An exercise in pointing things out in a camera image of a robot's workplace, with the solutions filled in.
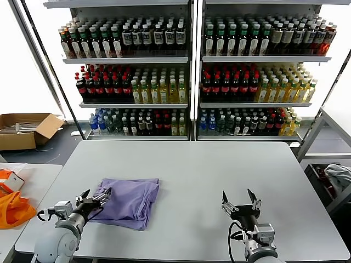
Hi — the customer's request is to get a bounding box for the clear plastic tube bundle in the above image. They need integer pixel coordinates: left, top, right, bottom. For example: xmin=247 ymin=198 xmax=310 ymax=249
xmin=0 ymin=120 xmax=38 ymax=135

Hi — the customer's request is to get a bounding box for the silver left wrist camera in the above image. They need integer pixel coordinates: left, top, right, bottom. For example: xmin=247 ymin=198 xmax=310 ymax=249
xmin=53 ymin=201 xmax=74 ymax=220

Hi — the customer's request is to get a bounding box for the dark bottle beige label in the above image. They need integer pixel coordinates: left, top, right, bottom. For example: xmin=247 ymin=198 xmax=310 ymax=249
xmin=281 ymin=22 xmax=294 ymax=54
xmin=270 ymin=22 xmax=284 ymax=54

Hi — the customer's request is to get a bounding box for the orange fabric bag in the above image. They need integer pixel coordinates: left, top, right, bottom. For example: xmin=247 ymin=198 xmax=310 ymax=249
xmin=0 ymin=169 xmax=38 ymax=230

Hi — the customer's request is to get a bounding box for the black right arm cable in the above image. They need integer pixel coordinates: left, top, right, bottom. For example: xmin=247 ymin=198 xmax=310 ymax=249
xmin=228 ymin=221 xmax=249 ymax=263

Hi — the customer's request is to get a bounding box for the dark drink bottle green cap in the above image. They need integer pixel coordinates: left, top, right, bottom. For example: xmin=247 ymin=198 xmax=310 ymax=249
xmin=77 ymin=26 xmax=90 ymax=59
xmin=99 ymin=25 xmax=112 ymax=59
xmin=237 ymin=23 xmax=250 ymax=57
xmin=110 ymin=25 xmax=123 ymax=58
xmin=88 ymin=26 xmax=101 ymax=59
xmin=259 ymin=23 xmax=271 ymax=57
xmin=249 ymin=23 xmax=261 ymax=57
xmin=214 ymin=23 xmax=227 ymax=57
xmin=226 ymin=23 xmax=238 ymax=57
xmin=203 ymin=23 xmax=216 ymax=57
xmin=67 ymin=26 xmax=81 ymax=59

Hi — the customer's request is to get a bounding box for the dark storage crate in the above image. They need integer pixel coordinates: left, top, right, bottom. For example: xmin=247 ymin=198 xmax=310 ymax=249
xmin=303 ymin=163 xmax=351 ymax=217

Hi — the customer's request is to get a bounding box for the purple printed T-shirt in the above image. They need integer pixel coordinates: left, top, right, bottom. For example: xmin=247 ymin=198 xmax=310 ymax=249
xmin=88 ymin=178 xmax=161 ymax=231

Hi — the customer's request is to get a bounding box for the thin black slanted pole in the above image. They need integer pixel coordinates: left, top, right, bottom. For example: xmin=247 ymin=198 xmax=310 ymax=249
xmin=19 ymin=0 xmax=86 ymax=140

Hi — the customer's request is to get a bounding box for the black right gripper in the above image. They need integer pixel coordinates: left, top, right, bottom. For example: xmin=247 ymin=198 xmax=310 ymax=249
xmin=221 ymin=188 xmax=262 ymax=231

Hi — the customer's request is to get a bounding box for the grey slanted frame beam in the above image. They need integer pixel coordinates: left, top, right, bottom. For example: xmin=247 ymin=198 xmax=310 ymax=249
xmin=7 ymin=0 xmax=66 ymax=121

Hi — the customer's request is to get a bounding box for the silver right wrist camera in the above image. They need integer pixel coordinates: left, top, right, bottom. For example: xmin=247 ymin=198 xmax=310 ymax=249
xmin=253 ymin=223 xmax=276 ymax=242

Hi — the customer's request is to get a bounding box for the red item in crate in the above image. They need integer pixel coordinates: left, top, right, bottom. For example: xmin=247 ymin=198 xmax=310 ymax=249
xmin=315 ymin=165 xmax=337 ymax=198

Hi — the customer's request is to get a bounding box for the black left camera cable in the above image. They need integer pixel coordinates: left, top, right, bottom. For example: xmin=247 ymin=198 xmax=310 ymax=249
xmin=37 ymin=208 xmax=57 ymax=222

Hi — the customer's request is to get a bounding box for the grey metal shelf rack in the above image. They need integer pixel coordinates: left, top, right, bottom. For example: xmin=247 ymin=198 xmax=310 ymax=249
xmin=196 ymin=0 xmax=332 ymax=142
xmin=42 ymin=0 xmax=193 ymax=141

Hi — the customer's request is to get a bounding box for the clear green water bottle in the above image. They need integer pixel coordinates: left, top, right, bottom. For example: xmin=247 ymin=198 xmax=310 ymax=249
xmin=224 ymin=115 xmax=235 ymax=135
xmin=216 ymin=115 xmax=226 ymax=135
xmin=105 ymin=115 xmax=115 ymax=136
xmin=113 ymin=115 xmax=122 ymax=136

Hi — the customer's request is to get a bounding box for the crumpled grey white cloth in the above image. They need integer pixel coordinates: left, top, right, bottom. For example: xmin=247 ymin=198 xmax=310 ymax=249
xmin=323 ymin=163 xmax=351 ymax=192

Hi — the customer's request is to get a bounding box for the dark bottle blue white label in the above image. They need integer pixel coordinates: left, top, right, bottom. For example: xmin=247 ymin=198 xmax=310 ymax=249
xmin=314 ymin=23 xmax=326 ymax=55
xmin=152 ymin=23 xmax=165 ymax=53
xmin=121 ymin=24 xmax=133 ymax=53
xmin=141 ymin=23 xmax=153 ymax=53
xmin=163 ymin=23 xmax=176 ymax=53
xmin=174 ymin=22 xmax=186 ymax=53
xmin=131 ymin=24 xmax=143 ymax=53
xmin=303 ymin=22 xmax=316 ymax=54
xmin=292 ymin=22 xmax=305 ymax=54

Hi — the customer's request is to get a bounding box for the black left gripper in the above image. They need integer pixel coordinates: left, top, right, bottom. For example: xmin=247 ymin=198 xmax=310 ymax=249
xmin=73 ymin=187 xmax=112 ymax=220

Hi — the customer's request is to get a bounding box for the small orange white box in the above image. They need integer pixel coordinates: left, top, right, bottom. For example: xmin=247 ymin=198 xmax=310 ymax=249
xmin=4 ymin=172 xmax=25 ymax=192

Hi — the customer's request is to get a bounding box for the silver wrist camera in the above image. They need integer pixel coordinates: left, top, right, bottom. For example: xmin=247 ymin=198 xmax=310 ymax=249
xmin=53 ymin=201 xmax=74 ymax=220
xmin=253 ymin=223 xmax=276 ymax=242

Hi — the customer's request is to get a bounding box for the cola bottle red cap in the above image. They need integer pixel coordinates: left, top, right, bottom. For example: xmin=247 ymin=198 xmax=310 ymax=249
xmin=210 ymin=73 xmax=221 ymax=100
xmin=239 ymin=73 xmax=250 ymax=100
xmin=94 ymin=75 xmax=105 ymax=101
xmin=201 ymin=73 xmax=212 ymax=100
xmin=220 ymin=73 xmax=231 ymax=100
xmin=248 ymin=73 xmax=259 ymax=100
xmin=266 ymin=113 xmax=276 ymax=135
xmin=274 ymin=112 xmax=285 ymax=134
xmin=121 ymin=75 xmax=132 ymax=101
xmin=229 ymin=73 xmax=240 ymax=100
xmin=162 ymin=113 xmax=171 ymax=136
xmin=112 ymin=75 xmax=123 ymax=101
xmin=84 ymin=75 xmax=95 ymax=101
xmin=103 ymin=75 xmax=114 ymax=101
xmin=75 ymin=76 xmax=87 ymax=101
xmin=154 ymin=113 xmax=163 ymax=136

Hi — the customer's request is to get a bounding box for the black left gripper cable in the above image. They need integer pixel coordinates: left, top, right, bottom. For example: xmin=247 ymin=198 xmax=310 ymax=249
xmin=87 ymin=207 xmax=105 ymax=224

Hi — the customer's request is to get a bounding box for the grey metal frame cart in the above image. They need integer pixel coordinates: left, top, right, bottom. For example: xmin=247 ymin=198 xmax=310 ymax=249
xmin=296 ymin=106 xmax=351 ymax=217

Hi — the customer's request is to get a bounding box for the open cardboard box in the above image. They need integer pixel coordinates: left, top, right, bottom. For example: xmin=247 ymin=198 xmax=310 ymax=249
xmin=0 ymin=112 xmax=65 ymax=151

